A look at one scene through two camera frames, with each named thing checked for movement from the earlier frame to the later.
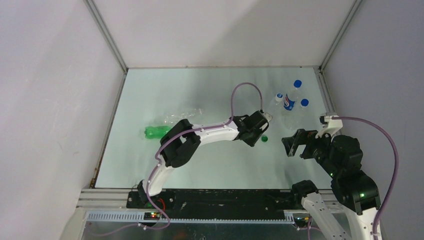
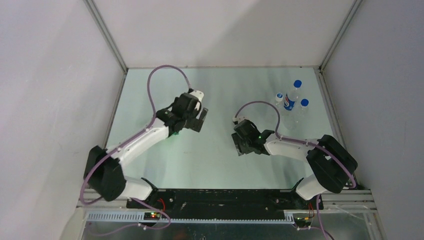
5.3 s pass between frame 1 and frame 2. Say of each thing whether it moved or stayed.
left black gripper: moved
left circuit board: stayed
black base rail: stayed
